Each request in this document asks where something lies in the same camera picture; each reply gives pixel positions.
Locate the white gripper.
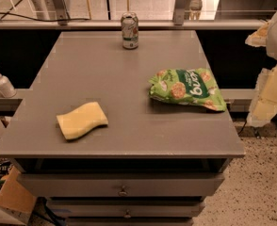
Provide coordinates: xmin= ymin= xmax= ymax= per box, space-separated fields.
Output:
xmin=245 ymin=12 xmax=277 ymax=127

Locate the yellow sponge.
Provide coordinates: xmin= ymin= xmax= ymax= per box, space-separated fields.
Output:
xmin=57 ymin=102 xmax=108 ymax=140

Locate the green chip bag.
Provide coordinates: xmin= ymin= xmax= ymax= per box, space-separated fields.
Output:
xmin=149 ymin=68 xmax=227 ymax=112

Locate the green and white soda can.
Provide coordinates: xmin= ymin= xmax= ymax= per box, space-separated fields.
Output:
xmin=121 ymin=12 xmax=139 ymax=49

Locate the grey drawer cabinet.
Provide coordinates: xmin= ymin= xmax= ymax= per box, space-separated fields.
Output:
xmin=0 ymin=30 xmax=244 ymax=226

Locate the upper metal drawer knob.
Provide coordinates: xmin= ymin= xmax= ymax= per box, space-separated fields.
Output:
xmin=118 ymin=186 xmax=128 ymax=197

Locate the metal drawer knob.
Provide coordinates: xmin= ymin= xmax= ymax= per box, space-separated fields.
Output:
xmin=123 ymin=210 xmax=132 ymax=218
xmin=118 ymin=186 xmax=128 ymax=197

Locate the lower metal drawer knob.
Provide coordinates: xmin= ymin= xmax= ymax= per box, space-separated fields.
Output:
xmin=123 ymin=210 xmax=132 ymax=218

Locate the upper grey drawer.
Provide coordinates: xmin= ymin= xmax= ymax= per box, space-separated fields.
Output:
xmin=18 ymin=173 xmax=224 ymax=198

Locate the grey drawer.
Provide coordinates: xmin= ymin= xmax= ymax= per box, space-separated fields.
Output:
xmin=18 ymin=173 xmax=224 ymax=198
xmin=47 ymin=200 xmax=205 ymax=218

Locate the lower grey drawer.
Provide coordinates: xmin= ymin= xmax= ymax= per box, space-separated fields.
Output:
xmin=47 ymin=200 xmax=205 ymax=218

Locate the white pump soap bottle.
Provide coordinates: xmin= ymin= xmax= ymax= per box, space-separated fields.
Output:
xmin=0 ymin=73 xmax=17 ymax=98

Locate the brown cardboard box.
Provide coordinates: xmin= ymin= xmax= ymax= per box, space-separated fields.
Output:
xmin=0 ymin=167 xmax=37 ymax=225

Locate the black cable on ledge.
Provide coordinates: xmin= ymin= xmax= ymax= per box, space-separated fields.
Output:
xmin=0 ymin=2 xmax=91 ymax=23

